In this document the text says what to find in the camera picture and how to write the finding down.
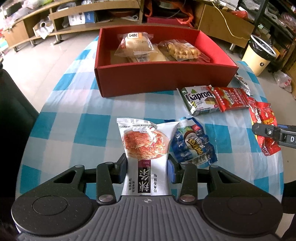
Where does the red peanut snack bag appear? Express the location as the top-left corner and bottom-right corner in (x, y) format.
(248, 97), (281, 156)

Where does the blue coconut snack packet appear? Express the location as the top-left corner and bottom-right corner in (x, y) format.
(171, 118), (217, 168)

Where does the white spicy strips snack bag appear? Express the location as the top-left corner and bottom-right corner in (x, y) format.
(116, 118), (179, 196)

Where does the white red jerky packet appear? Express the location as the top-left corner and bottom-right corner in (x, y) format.
(235, 73), (251, 96)

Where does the red green snack packet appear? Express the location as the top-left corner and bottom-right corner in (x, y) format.
(207, 85), (249, 113)

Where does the Kaprons wafer packet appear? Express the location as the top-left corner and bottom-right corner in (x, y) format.
(178, 85), (219, 116)

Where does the waffle snack clear packet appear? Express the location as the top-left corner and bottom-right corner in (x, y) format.
(158, 39), (211, 63)

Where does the steamed cake bun packet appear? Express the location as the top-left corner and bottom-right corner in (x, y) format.
(114, 32), (157, 57)

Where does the blue white checkered tablecloth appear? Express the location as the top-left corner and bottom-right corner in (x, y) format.
(16, 39), (284, 199)

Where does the beige trash bin black liner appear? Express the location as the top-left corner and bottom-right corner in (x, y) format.
(242, 35), (277, 76)

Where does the black chair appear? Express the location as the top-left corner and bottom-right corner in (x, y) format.
(0, 68), (40, 200)

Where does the red cardboard box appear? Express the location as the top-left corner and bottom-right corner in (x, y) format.
(94, 24), (238, 97)

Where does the yellow snack packet in box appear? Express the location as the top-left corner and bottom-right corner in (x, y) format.
(126, 44), (167, 63)

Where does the blue white carton on shelf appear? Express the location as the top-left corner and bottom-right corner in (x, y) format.
(68, 11), (96, 26)

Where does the orange plastic bag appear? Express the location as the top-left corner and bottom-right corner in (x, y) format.
(143, 1), (195, 28)

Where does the wooden TV cabinet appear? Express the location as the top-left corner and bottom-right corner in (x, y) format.
(1, 1), (254, 49)

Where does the yellow cable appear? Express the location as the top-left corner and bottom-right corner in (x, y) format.
(211, 2), (251, 39)

